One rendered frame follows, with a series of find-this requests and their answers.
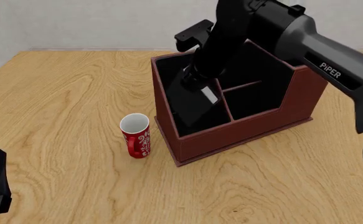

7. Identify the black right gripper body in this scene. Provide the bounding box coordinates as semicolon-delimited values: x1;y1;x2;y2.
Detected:
180;65;220;93

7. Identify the black book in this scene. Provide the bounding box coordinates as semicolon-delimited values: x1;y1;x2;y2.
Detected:
165;68;232;129

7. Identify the red-brown desk caddy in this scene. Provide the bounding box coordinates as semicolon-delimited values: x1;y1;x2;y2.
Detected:
151;39;329;168

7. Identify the red mug with white pattern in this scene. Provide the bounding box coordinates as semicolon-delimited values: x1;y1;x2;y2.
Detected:
119;113;151;159

